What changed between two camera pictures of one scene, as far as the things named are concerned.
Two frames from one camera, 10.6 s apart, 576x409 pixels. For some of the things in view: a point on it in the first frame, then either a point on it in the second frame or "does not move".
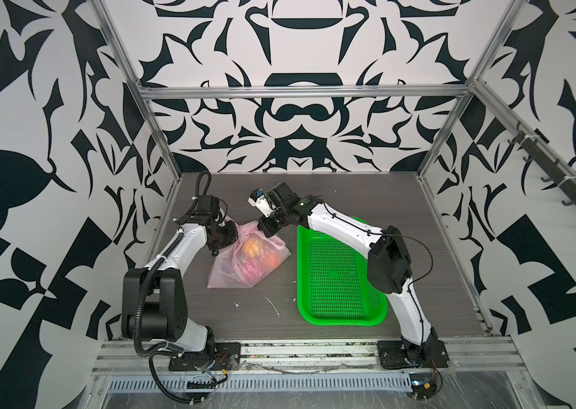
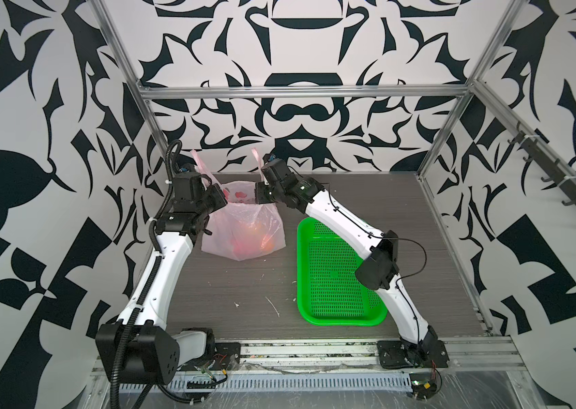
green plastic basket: x=333 y=287 does not move
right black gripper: x=265 y=227 -> x=259 y=195
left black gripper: x=232 y=236 -> x=211 y=192
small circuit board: x=423 y=384 does not move
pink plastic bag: x=251 y=257 -> x=241 y=229
